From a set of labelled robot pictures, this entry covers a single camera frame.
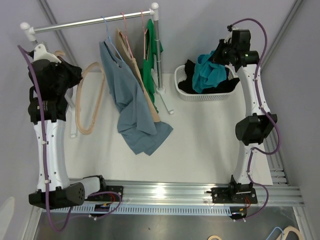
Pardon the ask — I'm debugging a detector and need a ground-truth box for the teal t shirt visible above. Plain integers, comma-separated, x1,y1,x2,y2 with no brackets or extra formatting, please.
192,50,227,94

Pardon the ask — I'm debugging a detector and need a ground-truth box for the beige wooden hanger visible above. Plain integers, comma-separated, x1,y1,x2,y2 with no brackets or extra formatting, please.
65,62,106,138

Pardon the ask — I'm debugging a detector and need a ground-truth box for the light blue wire hanger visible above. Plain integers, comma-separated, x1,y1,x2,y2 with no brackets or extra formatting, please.
101,16,124,62

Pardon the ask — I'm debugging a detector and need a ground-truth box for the grey blue t shirt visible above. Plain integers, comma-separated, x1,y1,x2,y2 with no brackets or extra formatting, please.
99,41,173,156

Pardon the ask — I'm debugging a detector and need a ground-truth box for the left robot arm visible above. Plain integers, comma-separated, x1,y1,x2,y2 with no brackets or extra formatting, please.
28,59,108,210

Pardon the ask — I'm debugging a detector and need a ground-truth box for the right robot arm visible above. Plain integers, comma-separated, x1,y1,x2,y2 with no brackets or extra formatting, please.
210,39,278,204

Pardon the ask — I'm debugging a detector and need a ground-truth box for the beige t shirt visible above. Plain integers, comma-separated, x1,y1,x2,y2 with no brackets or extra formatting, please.
115,27,161,123

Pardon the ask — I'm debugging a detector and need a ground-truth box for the green t shirt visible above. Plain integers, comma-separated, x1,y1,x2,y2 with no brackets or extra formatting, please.
142,19,158,113

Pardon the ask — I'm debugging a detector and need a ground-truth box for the spare blue hanger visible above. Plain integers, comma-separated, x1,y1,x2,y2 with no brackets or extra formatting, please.
266,226,284,240

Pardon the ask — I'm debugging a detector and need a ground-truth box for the spare beige hanger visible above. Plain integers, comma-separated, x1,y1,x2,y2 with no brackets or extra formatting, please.
279,225,305,240

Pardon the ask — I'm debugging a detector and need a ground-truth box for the black garment in basket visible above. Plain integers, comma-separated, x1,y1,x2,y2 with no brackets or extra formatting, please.
178,59,240,95

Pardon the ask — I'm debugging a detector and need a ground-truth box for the white plastic laundry basket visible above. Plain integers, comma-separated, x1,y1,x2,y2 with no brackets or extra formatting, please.
174,65,236,102

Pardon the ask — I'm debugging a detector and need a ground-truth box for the white metal clothes rack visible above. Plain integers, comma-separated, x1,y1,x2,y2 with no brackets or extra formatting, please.
19,2,175,139

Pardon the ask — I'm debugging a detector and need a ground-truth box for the tape roll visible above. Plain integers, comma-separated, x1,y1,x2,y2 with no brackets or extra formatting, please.
207,235,222,240

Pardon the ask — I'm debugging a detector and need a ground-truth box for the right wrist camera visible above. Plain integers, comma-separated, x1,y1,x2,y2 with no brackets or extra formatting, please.
224,25,251,51

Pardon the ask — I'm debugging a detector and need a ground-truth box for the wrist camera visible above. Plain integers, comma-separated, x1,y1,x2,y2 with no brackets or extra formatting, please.
224,25,251,51
29,42,62,63

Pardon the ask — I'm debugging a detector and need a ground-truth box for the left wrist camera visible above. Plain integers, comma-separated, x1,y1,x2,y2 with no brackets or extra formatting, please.
29,42,62,63

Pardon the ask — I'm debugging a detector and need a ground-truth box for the pink wire hanger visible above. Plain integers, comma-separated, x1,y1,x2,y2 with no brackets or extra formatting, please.
120,12,134,58
140,11,147,60

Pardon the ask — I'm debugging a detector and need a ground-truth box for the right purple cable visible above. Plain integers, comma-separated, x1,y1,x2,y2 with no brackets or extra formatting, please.
227,17,283,222

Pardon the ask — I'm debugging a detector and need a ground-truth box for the purple cable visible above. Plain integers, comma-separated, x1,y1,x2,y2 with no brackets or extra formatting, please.
227,17,283,222
17,44,123,232

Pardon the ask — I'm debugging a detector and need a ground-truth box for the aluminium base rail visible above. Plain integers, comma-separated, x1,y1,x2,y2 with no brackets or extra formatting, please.
105,180,305,207

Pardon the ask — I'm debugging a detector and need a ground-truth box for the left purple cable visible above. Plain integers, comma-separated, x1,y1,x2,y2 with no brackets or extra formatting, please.
17,44,123,232

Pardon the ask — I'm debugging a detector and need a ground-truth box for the slotted cable duct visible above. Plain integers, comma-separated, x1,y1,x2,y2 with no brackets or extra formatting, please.
42,204,247,216

